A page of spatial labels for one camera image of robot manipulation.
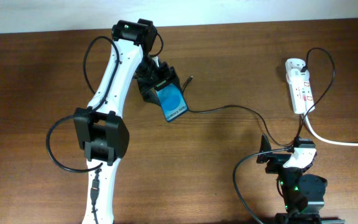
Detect white power strip cord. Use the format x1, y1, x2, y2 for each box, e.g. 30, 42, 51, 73
303, 113, 358, 148

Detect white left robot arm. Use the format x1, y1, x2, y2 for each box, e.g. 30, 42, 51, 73
74, 19, 188, 223

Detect white USB charger adapter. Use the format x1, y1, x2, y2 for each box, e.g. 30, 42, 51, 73
286, 68, 310, 84

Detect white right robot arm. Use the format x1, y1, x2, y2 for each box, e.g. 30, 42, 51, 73
257, 134, 346, 224

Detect blue Galaxy smartphone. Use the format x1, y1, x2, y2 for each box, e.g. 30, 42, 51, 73
156, 83, 188, 122

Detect white power strip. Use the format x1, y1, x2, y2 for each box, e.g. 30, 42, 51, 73
285, 58, 314, 114

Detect black USB charging cable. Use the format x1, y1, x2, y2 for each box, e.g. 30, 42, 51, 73
181, 47, 336, 148

